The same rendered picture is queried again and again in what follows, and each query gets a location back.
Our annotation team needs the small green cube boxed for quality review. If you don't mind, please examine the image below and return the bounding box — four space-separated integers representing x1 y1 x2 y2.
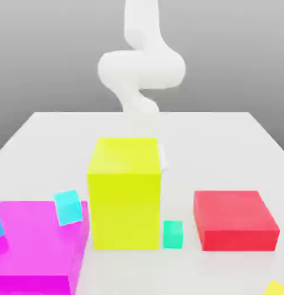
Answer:
162 220 183 250

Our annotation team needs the small cyan cube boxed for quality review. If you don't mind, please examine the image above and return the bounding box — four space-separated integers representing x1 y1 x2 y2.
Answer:
54 190 84 226

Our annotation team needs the small yellow cube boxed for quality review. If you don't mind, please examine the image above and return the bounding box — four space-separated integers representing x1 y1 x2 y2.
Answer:
263 279 284 295

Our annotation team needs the large yellow box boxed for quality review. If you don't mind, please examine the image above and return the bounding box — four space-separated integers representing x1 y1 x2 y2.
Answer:
86 138 162 251

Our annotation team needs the large red box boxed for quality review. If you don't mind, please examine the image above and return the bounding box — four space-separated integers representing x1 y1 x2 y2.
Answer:
194 190 281 252

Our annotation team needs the large magenta box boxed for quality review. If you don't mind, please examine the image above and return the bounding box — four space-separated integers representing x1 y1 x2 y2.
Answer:
0 201 90 295

